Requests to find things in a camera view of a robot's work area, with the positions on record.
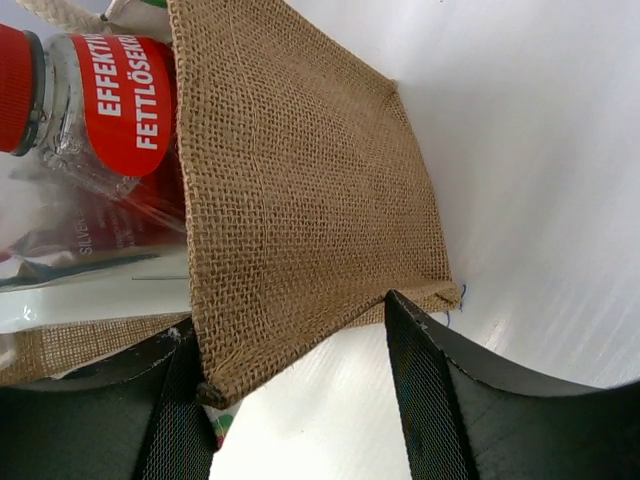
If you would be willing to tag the silver refill pouch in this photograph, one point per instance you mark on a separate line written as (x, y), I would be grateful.
(68, 255)

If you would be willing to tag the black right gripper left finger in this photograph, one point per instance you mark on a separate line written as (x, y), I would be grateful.
(133, 415)

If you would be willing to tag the red cap dish soap bottle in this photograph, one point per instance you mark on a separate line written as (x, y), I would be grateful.
(99, 110)

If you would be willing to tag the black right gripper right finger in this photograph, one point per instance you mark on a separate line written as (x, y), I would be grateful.
(469, 413)

